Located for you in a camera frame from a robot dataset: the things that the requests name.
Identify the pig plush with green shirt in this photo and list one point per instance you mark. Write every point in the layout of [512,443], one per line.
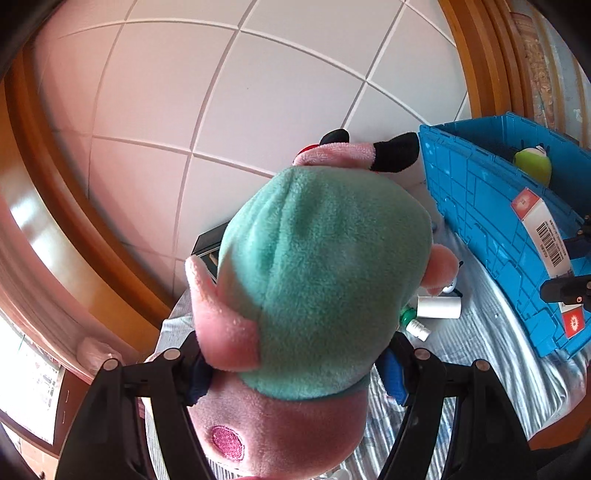
[323,277]

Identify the wooden door frame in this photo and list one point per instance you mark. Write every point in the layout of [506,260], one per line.
[485,55]

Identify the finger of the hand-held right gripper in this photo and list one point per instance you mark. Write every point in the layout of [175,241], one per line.
[565,290]
[581,244]

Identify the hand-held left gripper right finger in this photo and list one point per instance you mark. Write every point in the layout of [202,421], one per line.
[395,378]

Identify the long red and white box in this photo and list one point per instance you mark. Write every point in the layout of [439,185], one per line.
[540,226]

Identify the blue plastic container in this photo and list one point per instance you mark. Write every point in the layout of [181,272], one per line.
[471,198]

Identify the black box with gold print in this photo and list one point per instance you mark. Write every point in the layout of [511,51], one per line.
[205,242]

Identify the light green round plush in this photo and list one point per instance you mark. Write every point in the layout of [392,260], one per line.
[535,164]

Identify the small white bottle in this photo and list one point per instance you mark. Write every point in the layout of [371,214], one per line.
[418,330]

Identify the brown wooden nightstand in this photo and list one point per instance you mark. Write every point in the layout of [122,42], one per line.
[27,429]

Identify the pink plastic bag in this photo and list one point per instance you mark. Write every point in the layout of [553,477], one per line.
[94,353]

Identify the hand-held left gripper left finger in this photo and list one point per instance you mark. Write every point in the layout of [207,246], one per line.
[198,387]

